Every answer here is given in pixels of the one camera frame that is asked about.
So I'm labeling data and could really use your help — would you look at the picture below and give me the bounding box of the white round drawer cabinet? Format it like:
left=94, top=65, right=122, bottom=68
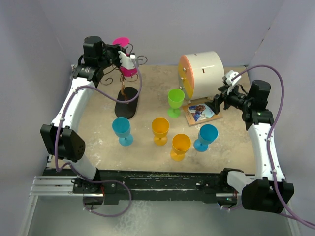
left=178, top=51, right=224, bottom=103

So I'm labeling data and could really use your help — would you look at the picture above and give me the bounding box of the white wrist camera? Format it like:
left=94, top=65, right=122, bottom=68
left=118, top=51, right=138, bottom=70
left=222, top=70, right=242, bottom=95

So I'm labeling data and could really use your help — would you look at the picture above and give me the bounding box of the metal wine glass rack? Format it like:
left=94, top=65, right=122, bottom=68
left=100, top=43, right=148, bottom=119

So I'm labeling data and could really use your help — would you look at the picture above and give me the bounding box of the blue wine glass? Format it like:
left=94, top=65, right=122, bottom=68
left=193, top=124, right=218, bottom=152
left=112, top=117, right=133, bottom=146

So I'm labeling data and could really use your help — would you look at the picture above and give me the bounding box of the green plastic wine glass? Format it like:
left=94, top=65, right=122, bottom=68
left=168, top=88, right=185, bottom=118

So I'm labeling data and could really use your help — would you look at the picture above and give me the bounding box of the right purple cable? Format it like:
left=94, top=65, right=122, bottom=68
left=233, top=64, right=315, bottom=228

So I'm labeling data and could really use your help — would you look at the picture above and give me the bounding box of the pink plastic wine glass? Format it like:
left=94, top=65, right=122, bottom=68
left=113, top=37, right=137, bottom=77

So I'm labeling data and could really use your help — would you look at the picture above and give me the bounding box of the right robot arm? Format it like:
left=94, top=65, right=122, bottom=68
left=208, top=80, right=294, bottom=214

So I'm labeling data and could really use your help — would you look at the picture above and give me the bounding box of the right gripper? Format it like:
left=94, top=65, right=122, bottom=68
left=205, top=82, right=252, bottom=114

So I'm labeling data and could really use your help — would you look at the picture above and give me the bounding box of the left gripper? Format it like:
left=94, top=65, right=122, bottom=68
left=98, top=44, right=127, bottom=70

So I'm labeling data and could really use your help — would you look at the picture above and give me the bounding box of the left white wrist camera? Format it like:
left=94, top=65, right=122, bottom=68
left=118, top=51, right=138, bottom=70

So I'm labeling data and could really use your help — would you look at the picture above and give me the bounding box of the purple cable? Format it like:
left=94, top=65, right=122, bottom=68
left=233, top=64, right=315, bottom=228
left=55, top=61, right=143, bottom=217

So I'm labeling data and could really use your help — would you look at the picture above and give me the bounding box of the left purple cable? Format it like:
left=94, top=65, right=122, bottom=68
left=55, top=61, right=143, bottom=217

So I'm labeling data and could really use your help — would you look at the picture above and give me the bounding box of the orange wine glass right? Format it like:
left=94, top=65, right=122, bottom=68
left=170, top=133, right=191, bottom=162

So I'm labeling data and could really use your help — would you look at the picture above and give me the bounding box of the children's picture book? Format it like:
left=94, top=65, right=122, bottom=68
left=183, top=103, right=222, bottom=126

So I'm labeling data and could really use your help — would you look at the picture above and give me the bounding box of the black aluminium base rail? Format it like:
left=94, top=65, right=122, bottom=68
left=31, top=169, right=241, bottom=208

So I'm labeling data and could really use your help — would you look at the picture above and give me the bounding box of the orange wine glass left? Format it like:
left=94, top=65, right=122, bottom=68
left=151, top=117, right=170, bottom=146

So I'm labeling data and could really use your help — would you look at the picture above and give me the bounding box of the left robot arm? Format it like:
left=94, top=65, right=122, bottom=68
left=40, top=36, right=125, bottom=193

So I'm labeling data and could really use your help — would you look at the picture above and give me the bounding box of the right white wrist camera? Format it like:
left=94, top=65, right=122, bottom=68
left=222, top=70, right=242, bottom=95

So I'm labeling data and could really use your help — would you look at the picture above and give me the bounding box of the orange wine glass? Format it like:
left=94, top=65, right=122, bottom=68
left=151, top=117, right=170, bottom=146
left=170, top=133, right=191, bottom=162

